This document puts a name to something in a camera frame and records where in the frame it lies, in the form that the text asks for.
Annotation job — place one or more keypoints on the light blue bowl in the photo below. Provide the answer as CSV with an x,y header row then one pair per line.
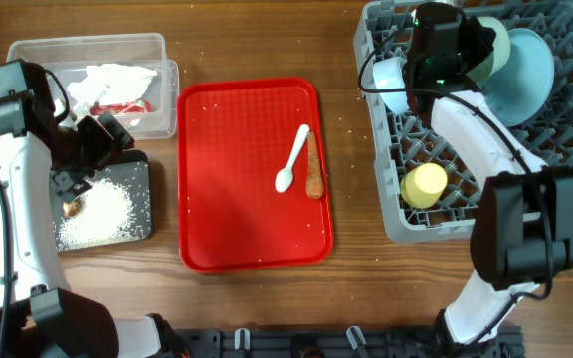
x,y
388,79

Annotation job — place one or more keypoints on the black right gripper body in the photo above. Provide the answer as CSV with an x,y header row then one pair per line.
x,y
474,48

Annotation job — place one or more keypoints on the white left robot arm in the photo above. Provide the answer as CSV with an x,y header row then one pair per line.
x,y
40,157

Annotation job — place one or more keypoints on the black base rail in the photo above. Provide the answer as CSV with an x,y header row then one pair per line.
x,y
395,342

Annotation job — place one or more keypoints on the green bowl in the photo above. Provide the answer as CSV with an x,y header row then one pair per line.
x,y
500,54

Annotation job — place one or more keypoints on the brown mushroom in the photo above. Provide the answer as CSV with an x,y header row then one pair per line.
x,y
72,208

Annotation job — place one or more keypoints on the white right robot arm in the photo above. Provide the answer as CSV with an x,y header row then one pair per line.
x,y
522,237

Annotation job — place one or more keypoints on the white plastic spoon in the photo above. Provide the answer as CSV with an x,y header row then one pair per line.
x,y
284,177

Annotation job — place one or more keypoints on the black waste tray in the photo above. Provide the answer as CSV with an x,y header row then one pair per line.
x,y
137,199

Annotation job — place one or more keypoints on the red serving tray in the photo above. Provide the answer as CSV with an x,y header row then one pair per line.
x,y
232,140

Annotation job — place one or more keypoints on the red snack wrapper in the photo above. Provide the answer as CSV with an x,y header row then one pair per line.
x,y
132,107

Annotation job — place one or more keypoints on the yellow cup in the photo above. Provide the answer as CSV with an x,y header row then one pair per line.
x,y
423,186

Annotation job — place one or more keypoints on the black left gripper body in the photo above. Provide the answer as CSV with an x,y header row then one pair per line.
x,y
91,148

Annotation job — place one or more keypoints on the white rice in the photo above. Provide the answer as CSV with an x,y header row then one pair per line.
x,y
102,214

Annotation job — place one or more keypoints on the clear plastic waste bin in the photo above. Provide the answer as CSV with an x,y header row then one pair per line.
x,y
68,57

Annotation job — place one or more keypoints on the grey dishwasher rack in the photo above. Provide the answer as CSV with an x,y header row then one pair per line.
x,y
402,142

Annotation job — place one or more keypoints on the light blue plate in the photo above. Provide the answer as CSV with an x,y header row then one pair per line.
x,y
517,91

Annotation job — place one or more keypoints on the orange carrot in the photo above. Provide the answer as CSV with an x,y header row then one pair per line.
x,y
314,186

